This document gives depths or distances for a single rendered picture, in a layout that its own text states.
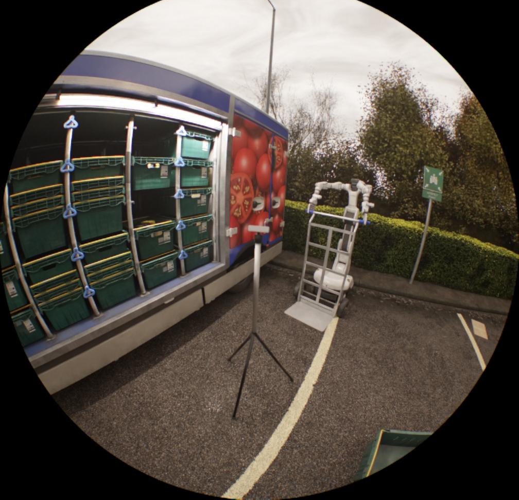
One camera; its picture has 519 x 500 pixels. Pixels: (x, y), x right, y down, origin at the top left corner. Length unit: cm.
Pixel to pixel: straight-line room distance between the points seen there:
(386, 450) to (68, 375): 228
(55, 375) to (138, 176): 161
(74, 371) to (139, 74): 207
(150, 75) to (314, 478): 283
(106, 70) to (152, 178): 90
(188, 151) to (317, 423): 245
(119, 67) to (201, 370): 237
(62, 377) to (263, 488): 148
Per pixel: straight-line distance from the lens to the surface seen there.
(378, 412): 184
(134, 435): 171
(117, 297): 160
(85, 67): 144
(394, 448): 181
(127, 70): 149
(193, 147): 180
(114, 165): 142
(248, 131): 218
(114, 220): 143
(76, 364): 164
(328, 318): 242
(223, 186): 185
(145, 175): 151
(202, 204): 186
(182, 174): 170
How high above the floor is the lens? 150
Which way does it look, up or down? 18 degrees down
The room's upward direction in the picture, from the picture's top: 3 degrees clockwise
